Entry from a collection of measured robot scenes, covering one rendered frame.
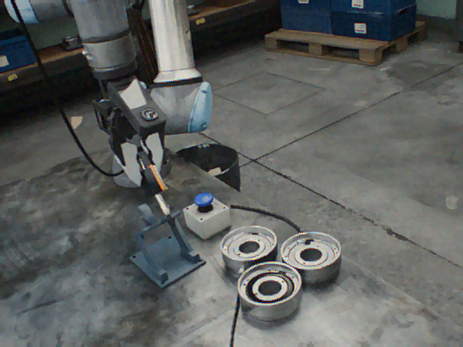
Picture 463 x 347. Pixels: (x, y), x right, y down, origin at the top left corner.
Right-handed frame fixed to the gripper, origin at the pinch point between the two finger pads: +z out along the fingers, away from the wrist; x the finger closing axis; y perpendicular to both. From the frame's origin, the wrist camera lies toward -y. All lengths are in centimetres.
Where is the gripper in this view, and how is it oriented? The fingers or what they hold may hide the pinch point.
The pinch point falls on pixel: (148, 176)
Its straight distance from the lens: 92.1
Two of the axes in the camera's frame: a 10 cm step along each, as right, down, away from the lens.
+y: -6.1, -3.1, 7.3
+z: 1.5, 8.6, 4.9
